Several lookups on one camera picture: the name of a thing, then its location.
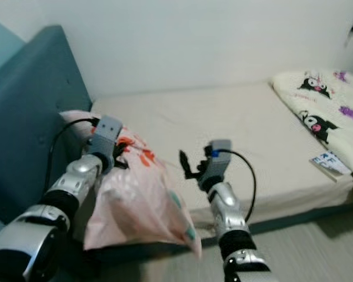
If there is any pink pillow with orange print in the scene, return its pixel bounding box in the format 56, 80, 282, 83
60, 110, 202, 259

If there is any white book with blue letters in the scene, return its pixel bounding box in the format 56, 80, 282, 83
310, 151, 352, 183

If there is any cream cartoon print duvet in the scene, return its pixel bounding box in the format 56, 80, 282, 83
271, 69, 353, 215

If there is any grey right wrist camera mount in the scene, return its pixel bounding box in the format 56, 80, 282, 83
206, 139, 233, 180

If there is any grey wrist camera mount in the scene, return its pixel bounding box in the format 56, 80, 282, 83
206, 139, 233, 180
91, 115, 123, 158

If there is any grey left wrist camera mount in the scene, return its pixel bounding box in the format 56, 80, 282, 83
91, 115, 123, 158

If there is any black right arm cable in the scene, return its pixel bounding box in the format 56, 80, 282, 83
224, 149, 258, 223

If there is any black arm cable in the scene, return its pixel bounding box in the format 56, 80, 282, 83
45, 117, 101, 194
224, 149, 258, 223

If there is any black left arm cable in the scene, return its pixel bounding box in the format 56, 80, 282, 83
45, 117, 101, 194

